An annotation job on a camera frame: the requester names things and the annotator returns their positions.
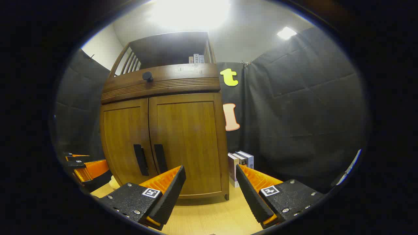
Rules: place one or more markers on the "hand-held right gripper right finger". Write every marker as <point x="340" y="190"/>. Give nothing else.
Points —
<point x="249" y="195"/>

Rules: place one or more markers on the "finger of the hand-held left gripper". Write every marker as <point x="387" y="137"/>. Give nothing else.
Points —
<point x="94" y="169"/>
<point x="78" y="158"/>

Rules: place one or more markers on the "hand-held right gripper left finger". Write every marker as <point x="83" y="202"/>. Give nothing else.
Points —
<point x="171" y="195"/>

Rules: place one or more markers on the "wooden double-door shoe cabinet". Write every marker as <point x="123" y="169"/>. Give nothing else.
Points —
<point x="169" y="49"/>

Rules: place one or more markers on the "ribbed wooden cabinet drawer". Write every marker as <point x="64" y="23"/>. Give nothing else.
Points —
<point x="183" y="81"/>

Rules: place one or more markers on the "small cream object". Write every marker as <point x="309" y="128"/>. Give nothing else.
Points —
<point x="114" y="183"/>

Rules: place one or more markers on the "blue-spined book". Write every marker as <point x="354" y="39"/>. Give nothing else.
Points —
<point x="249" y="159"/>

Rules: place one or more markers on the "dark-spined book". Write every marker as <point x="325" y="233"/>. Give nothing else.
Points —
<point x="242" y="159"/>

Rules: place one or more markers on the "black backdrop cloth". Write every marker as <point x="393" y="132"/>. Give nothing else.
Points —
<point x="310" y="114"/>

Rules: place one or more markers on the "white cloth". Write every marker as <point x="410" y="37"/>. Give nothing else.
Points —
<point x="351" y="166"/>

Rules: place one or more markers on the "round black drawer knob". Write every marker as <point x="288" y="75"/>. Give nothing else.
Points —
<point x="147" y="76"/>

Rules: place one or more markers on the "grey upright book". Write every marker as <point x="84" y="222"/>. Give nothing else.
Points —
<point x="201" y="59"/>

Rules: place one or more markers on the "small ceiling light panel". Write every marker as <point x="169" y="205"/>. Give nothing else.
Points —
<point x="286" y="33"/>

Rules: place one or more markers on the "large ceiling light panel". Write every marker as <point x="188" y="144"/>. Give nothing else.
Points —
<point x="189" y="13"/>

